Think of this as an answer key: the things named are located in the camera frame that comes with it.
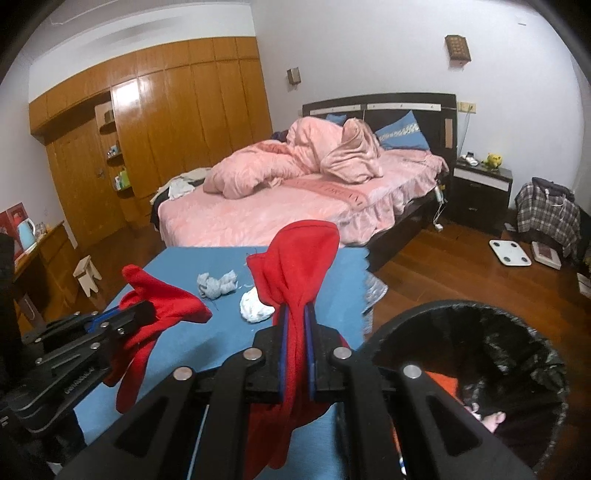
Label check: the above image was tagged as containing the plaid bag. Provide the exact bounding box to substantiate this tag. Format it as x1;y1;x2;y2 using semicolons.
515;176;583;259

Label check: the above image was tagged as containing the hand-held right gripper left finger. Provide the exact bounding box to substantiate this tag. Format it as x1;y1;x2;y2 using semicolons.
58;307;289;480

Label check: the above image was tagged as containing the white bathroom scale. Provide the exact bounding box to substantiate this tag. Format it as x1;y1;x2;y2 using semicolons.
489;239;533;266

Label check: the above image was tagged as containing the grey crumpled tissue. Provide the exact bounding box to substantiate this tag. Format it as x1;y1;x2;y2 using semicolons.
198;270;238;301

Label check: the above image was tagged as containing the white charger cable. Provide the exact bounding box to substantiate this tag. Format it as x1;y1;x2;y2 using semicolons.
431;182;448;232

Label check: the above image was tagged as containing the wooden desk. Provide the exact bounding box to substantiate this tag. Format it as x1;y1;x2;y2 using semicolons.
0;220;77;333

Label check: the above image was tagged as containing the large wall lamp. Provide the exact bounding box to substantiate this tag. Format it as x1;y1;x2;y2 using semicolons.
444;34;472;63

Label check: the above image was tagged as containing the blue tablecloth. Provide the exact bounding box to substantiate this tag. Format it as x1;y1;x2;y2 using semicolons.
74;247;370;480

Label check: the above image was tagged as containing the orange bubble wrap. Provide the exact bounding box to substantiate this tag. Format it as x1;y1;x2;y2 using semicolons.
392;371;468;467

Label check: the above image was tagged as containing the dark wooden bed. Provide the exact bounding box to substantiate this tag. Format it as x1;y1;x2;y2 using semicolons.
150;92;458;273

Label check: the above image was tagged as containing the black trash bin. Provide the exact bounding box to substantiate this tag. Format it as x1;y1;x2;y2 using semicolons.
365;299;570;480

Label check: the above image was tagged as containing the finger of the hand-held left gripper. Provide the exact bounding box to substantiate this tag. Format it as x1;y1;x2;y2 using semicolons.
9;301;157;430
23;310;123;354

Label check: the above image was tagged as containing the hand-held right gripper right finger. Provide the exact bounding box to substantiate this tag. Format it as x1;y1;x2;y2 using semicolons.
305;307;539;480

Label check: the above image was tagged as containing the wooden wardrobe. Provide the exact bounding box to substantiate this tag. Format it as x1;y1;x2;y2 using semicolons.
28;36;273;250

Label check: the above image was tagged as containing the small wooden stool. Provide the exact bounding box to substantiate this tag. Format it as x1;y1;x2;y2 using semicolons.
73;256;103;296

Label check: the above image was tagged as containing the white framed floor scale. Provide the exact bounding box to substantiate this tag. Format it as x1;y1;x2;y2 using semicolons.
530;240;563;270

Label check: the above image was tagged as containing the crinkled clear plastic sheet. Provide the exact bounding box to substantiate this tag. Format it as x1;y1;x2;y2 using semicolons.
362;272;389;333

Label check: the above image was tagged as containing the pile of clothes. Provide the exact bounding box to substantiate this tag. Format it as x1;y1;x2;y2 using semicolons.
152;168;213;201

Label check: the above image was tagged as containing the blue pillow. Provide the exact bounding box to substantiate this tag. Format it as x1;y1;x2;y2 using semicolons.
374;111;430;151

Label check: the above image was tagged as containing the pink duvet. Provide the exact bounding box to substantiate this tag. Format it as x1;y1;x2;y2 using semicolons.
204;117;384;199

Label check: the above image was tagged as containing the light blue kettle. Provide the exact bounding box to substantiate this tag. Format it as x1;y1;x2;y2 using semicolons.
16;217;38;247

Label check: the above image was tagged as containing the red box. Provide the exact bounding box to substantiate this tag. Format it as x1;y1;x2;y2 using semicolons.
0;202;27;259

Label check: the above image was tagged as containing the dark nightstand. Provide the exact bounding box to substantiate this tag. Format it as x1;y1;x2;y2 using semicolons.
450;159;513;236

